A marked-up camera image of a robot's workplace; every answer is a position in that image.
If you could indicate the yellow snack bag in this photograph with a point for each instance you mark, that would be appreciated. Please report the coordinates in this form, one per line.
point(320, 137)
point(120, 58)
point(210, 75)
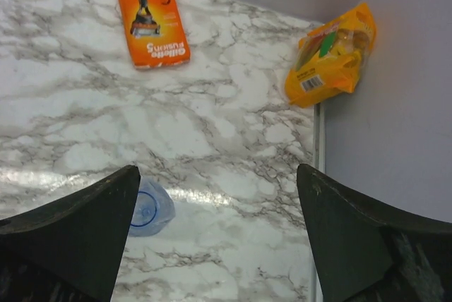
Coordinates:
point(331, 58)

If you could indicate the clear bottle blue label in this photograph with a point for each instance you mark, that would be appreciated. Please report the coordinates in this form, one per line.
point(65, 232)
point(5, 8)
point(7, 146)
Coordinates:
point(154, 209)

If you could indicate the orange razor box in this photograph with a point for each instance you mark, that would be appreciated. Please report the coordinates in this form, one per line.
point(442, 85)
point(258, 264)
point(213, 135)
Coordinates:
point(154, 33)

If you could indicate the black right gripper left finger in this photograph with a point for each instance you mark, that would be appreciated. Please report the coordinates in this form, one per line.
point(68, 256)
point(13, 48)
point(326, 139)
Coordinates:
point(70, 249)

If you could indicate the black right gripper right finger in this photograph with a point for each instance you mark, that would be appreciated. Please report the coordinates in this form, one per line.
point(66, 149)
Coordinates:
point(367, 250)

